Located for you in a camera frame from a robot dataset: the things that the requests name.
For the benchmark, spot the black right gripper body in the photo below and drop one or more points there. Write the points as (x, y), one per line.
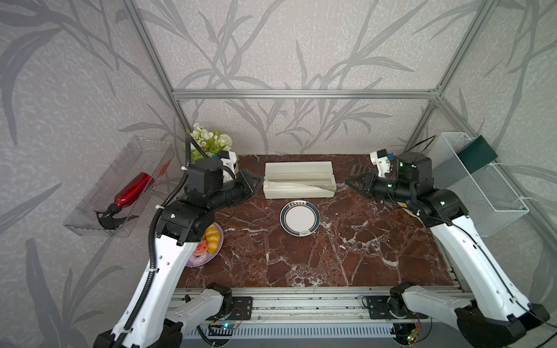
(388, 188)

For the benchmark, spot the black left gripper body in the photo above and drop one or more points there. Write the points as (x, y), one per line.
(235, 191)

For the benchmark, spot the cream plastic wrap dispenser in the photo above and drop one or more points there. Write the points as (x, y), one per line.
(299, 180)

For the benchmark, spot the white plate green rim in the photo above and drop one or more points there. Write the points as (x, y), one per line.
(300, 218)

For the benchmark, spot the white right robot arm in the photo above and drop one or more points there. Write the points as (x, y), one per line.
(499, 314)

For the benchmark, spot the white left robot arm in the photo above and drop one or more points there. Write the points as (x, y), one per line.
(177, 228)

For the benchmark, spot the purple plate with food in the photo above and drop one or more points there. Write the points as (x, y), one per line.
(208, 248)

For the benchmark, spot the brown slotted spatula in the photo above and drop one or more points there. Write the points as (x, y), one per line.
(360, 170)

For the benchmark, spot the white green artificial flowers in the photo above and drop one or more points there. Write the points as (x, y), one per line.
(211, 141)

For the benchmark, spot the red spray bottle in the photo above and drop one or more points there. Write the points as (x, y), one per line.
(127, 197)

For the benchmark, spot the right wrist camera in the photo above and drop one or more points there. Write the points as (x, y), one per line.
(382, 160)

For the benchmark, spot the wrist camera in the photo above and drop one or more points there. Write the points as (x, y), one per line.
(229, 159)
(382, 160)

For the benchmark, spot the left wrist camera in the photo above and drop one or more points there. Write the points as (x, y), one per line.
(229, 159)

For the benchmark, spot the clear wall-mounted plastic bin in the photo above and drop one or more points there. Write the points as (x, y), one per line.
(139, 155)

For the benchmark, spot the white wire mesh basket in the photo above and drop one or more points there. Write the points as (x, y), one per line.
(491, 201)

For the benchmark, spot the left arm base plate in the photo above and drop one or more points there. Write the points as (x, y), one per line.
(236, 308)

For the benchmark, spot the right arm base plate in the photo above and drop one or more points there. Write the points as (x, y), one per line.
(385, 307)

